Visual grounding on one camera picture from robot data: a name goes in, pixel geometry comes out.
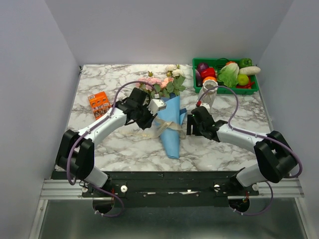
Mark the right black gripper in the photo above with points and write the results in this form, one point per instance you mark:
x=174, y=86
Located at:
x=191, y=121

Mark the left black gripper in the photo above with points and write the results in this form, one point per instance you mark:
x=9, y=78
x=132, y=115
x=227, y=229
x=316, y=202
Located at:
x=150, y=118

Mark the cream printed ribbon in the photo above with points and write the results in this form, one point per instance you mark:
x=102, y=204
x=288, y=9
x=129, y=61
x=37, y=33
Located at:
x=162, y=127

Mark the blue flower bouquet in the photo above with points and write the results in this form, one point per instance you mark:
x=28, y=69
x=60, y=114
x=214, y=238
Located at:
x=169, y=90

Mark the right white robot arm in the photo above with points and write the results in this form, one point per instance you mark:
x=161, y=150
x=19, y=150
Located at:
x=275, y=159

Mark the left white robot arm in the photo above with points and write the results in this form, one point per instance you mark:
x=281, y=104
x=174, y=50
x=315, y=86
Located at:
x=76, y=151

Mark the white ribbed ceramic vase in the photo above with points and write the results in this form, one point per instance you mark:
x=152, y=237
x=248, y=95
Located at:
x=206, y=95

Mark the orange snack packet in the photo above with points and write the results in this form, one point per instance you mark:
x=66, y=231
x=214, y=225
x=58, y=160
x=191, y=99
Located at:
x=99, y=104

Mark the purple eggplant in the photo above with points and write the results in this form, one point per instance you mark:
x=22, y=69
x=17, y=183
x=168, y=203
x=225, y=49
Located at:
x=198, y=78

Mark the orange pumpkin toy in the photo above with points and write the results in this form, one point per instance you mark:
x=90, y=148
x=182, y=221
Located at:
x=209, y=78

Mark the red bell pepper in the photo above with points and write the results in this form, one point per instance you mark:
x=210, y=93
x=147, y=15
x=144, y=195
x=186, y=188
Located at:
x=209, y=72

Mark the purple onion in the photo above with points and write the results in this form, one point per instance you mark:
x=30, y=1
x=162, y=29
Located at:
x=202, y=66

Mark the green lettuce toy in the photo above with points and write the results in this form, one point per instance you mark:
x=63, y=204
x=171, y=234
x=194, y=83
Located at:
x=228, y=75

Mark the green apple toy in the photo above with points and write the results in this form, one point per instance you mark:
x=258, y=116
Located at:
x=242, y=79

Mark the red chili peppers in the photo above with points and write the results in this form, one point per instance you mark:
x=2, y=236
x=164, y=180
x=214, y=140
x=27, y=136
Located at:
x=249, y=84

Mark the green bell pepper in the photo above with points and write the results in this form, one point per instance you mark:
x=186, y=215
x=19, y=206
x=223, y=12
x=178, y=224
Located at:
x=245, y=62

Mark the white radish toy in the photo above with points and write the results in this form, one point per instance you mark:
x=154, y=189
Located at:
x=251, y=70

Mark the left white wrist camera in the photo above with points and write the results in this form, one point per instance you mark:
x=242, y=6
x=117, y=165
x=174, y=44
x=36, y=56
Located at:
x=156, y=105

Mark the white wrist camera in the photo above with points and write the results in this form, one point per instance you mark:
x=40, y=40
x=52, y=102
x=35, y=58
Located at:
x=156, y=105
x=207, y=106

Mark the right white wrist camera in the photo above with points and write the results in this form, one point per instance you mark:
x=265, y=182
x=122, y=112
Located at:
x=207, y=106

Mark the black mounting base plate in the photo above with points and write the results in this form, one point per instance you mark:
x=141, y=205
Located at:
x=176, y=189

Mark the aluminium rail frame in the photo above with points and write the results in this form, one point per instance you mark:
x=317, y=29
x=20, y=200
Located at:
x=63, y=213

